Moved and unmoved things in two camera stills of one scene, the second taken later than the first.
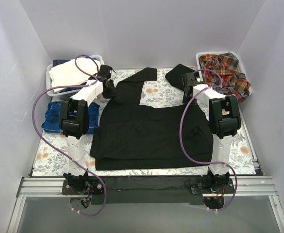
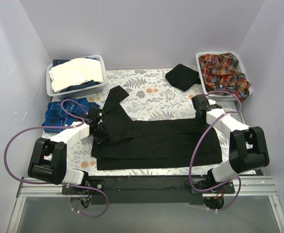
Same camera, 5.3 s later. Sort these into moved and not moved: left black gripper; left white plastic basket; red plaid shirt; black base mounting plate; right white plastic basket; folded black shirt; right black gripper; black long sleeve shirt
Moved: right black gripper; left black gripper; black long sleeve shirt
Not moved: folded black shirt; black base mounting plate; red plaid shirt; right white plastic basket; left white plastic basket
